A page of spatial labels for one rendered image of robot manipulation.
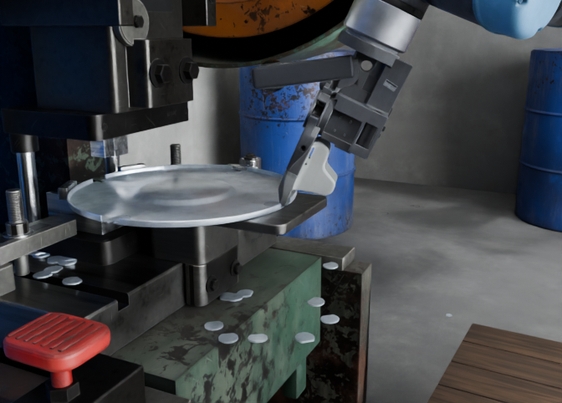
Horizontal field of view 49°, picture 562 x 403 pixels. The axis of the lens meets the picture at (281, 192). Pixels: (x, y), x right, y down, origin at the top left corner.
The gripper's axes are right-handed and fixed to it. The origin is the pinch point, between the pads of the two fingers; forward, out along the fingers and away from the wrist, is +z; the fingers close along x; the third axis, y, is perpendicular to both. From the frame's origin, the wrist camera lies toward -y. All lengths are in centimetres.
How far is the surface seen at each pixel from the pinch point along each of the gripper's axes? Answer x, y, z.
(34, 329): -30.4, -11.9, 9.4
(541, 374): 41, 58, 23
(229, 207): -2.1, -4.7, 3.8
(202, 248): -1.5, -5.7, 10.4
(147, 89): 0.0, -19.5, -4.3
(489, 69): 322, 72, -26
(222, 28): 39.8, -22.9, -10.3
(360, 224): 240, 37, 71
